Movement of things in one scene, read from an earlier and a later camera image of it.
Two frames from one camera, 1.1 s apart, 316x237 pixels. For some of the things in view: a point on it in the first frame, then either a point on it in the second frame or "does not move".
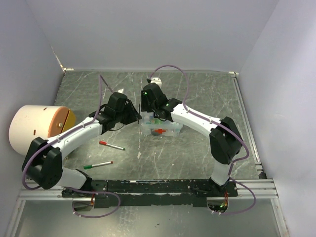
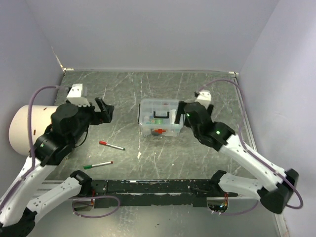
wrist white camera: [157, 81] -> [204, 98]
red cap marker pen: [105, 143] does not move
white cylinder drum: [30, 121] does not move
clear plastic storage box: [149, 125] does not move
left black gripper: [135, 116] -> [107, 110]
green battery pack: [156, 121] does not move
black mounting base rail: [150, 193] does not move
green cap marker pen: [91, 166] does not move
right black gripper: [144, 108] -> [180, 110]
